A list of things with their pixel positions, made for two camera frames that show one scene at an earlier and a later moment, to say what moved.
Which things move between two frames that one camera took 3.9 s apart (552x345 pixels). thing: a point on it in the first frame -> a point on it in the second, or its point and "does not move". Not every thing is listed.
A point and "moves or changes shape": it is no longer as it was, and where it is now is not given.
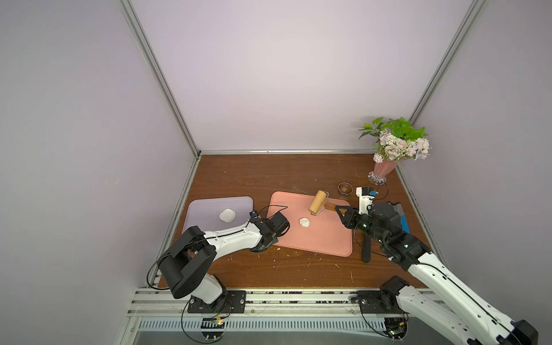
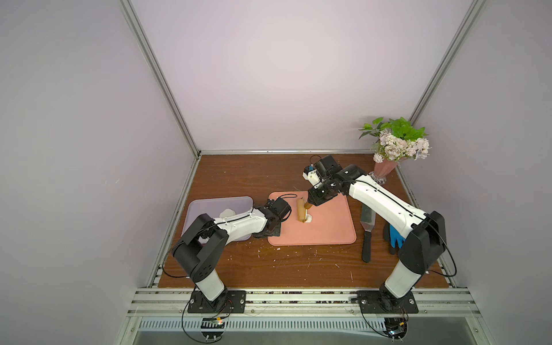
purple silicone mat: [205, 213] does not move
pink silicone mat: [323, 233] moves or changes shape
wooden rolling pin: [319, 202] -> [302, 209]
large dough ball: [228, 215] does not move
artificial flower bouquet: [397, 140] does not move
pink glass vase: [382, 169] does not move
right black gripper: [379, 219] -> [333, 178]
